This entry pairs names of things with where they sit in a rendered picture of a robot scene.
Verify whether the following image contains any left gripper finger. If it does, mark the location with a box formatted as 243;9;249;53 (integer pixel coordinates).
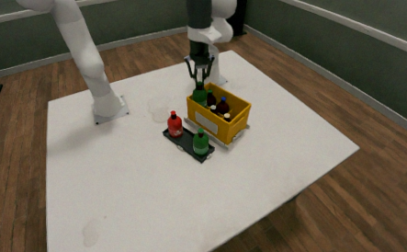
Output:
202;55;215;90
185;55;198;91

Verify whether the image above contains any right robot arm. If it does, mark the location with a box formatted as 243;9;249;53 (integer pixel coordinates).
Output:
16;0;125;117

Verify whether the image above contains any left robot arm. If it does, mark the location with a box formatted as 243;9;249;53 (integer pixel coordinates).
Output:
187;0;237;84

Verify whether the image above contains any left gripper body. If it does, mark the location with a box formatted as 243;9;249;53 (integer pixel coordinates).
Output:
189;40;209;62

